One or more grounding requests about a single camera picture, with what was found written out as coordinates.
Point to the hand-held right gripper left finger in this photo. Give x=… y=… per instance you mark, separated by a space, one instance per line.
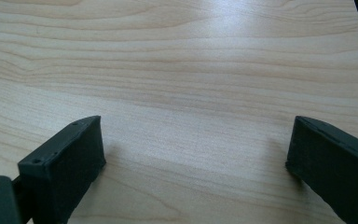
x=62 y=169

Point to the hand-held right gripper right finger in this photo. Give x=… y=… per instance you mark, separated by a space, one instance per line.
x=332 y=165

